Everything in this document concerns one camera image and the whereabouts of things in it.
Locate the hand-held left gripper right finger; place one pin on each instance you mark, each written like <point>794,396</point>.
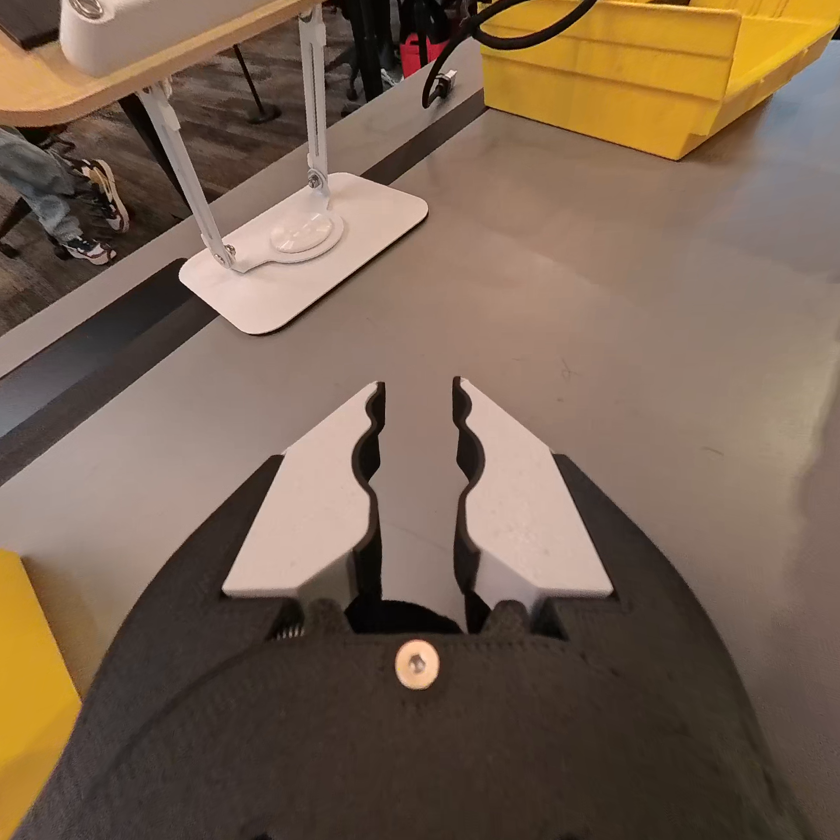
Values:
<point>531,525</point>

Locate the yellow plastic bin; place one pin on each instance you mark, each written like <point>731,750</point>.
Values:
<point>623,85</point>
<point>26,656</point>

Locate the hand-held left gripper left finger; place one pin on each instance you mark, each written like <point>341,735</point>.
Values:
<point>302,525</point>

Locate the white metal board stand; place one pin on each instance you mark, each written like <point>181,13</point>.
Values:
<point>367,223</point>

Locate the red storage bin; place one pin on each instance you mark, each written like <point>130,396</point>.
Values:
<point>417,59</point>

